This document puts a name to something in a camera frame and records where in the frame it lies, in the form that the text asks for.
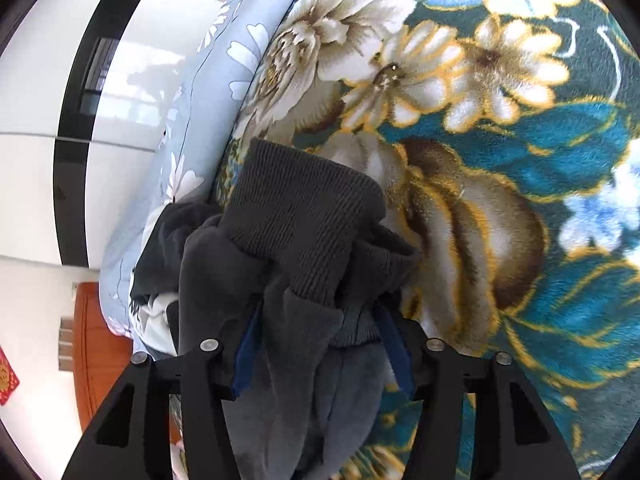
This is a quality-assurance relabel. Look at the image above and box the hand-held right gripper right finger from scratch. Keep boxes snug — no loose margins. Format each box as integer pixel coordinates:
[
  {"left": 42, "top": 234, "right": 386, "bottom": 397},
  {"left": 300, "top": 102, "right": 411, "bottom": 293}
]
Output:
[{"left": 372, "top": 302, "right": 583, "bottom": 480}]

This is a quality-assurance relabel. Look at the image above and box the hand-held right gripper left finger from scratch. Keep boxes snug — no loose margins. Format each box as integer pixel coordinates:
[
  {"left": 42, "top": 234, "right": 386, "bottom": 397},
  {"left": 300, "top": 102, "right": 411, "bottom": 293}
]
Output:
[{"left": 61, "top": 306, "right": 264, "bottom": 480}]

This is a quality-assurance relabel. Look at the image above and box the dark grey sweatshirt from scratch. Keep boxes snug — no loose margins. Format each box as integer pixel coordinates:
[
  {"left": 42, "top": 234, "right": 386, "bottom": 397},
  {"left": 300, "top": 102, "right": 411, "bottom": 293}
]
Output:
[{"left": 130, "top": 137, "right": 424, "bottom": 480}]

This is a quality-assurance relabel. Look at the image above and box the wooden bed headboard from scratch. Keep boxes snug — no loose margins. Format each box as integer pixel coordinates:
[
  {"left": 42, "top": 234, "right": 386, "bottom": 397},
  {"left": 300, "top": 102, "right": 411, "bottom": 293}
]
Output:
[{"left": 72, "top": 282, "right": 181, "bottom": 436}]

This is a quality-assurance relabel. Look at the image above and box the teal floral bed blanket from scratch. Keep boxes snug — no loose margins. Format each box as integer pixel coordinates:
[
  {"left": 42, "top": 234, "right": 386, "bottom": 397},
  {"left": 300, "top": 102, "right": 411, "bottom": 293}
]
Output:
[{"left": 170, "top": 0, "right": 640, "bottom": 480}]

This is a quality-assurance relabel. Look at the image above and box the light blue floral quilt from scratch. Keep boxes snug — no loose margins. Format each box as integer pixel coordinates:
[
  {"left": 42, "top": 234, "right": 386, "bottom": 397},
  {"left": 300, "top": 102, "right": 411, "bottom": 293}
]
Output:
[{"left": 97, "top": 0, "right": 326, "bottom": 361}]

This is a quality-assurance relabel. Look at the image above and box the white wardrobe with black stripe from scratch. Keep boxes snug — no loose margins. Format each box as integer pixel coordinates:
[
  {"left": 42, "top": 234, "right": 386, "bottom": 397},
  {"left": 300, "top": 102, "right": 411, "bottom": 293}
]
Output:
[{"left": 0, "top": 0, "right": 227, "bottom": 271}]

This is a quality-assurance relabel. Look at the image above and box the red wall decoration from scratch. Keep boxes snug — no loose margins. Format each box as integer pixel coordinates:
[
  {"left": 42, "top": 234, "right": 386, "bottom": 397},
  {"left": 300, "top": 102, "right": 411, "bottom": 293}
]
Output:
[{"left": 0, "top": 347, "right": 20, "bottom": 407}]

